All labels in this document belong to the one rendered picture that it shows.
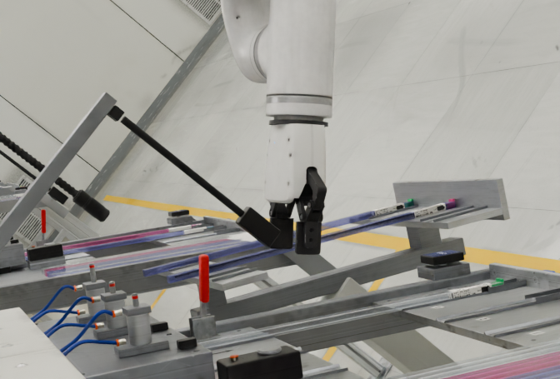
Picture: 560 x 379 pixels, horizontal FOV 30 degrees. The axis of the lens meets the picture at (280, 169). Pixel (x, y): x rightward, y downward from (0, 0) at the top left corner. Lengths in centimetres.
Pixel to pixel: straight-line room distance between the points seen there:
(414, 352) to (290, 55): 65
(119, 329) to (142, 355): 12
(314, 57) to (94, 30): 768
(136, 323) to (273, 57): 42
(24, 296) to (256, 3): 94
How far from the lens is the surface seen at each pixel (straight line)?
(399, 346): 174
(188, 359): 100
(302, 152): 127
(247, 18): 137
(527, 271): 146
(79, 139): 106
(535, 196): 315
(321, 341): 144
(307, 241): 127
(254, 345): 128
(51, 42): 887
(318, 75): 129
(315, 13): 130
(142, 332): 104
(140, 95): 897
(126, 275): 214
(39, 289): 211
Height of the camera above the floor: 147
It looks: 16 degrees down
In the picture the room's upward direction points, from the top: 51 degrees counter-clockwise
